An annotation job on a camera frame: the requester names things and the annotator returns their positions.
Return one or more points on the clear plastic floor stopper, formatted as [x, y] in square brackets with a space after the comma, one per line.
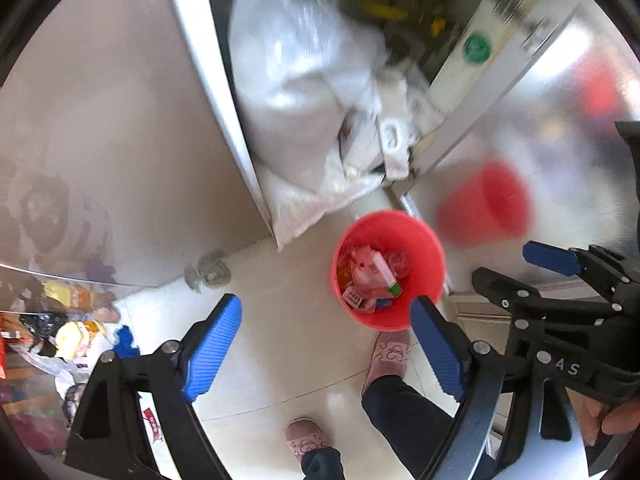
[207, 272]

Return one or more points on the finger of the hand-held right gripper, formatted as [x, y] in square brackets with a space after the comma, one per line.
[500, 287]
[550, 258]

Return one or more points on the flat white woven sack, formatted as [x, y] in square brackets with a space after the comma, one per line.
[300, 210]

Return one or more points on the white and green carton box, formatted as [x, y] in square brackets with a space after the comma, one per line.
[385, 272]

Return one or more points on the blue plastic toy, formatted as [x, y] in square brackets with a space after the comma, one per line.
[125, 342]

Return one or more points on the round green sticker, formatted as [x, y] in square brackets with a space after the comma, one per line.
[478, 48]

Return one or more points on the yellow pipe fitting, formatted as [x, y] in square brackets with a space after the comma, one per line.
[385, 11]
[437, 26]

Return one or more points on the person's left leg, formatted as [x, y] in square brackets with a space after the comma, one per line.
[322, 465]

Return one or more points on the person's right hand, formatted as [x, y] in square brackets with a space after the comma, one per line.
[617, 417]

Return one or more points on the stainless steel cabinet door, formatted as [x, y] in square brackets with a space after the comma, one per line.
[550, 110]

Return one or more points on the red plastic bucket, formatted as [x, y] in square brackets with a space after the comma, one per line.
[390, 225]

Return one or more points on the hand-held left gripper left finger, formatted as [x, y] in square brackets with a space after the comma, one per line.
[215, 345]

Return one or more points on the beige cabinet door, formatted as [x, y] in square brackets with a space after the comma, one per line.
[125, 110]

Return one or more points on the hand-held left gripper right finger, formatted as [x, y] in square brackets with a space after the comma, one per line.
[435, 345]

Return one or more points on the person's right leg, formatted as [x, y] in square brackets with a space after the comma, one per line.
[400, 420]

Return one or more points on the pink slipper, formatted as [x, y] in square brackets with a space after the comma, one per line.
[387, 355]
[305, 437]

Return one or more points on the large white woven sack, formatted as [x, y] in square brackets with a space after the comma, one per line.
[290, 70]

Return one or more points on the person's leg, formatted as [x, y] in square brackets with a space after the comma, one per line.
[400, 420]
[322, 465]

